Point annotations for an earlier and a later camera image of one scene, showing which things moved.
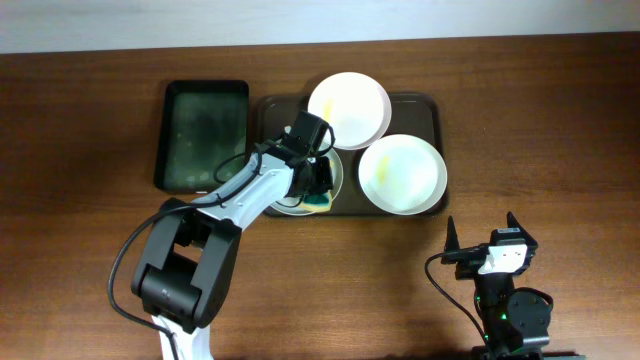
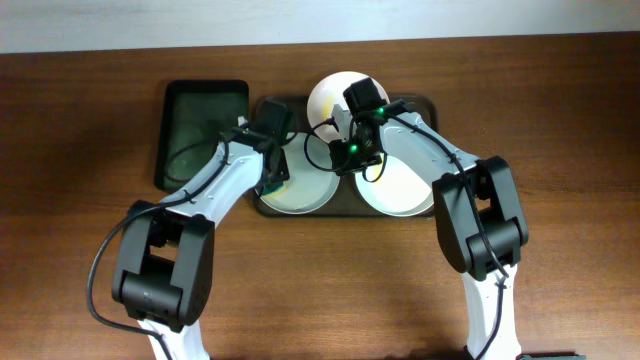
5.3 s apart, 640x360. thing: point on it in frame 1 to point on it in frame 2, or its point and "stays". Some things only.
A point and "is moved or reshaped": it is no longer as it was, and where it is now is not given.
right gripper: [469, 262] to [343, 165]
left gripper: [326, 186] to [283, 177]
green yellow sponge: [317, 202] is moved or reshaped
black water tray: [201, 124] stays
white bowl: [403, 174] stays
